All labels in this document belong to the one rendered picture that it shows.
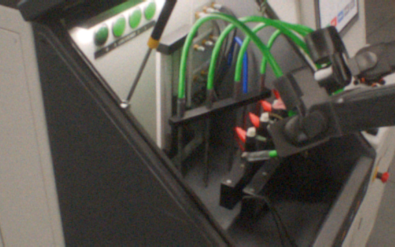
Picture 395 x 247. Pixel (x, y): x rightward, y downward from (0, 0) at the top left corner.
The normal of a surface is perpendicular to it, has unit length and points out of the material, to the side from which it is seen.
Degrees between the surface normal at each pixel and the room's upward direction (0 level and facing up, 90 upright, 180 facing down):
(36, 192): 90
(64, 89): 90
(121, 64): 90
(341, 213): 0
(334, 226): 0
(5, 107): 90
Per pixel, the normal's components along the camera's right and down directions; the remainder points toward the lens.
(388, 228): 0.03, -0.84
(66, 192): -0.50, 0.46
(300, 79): 0.29, -0.33
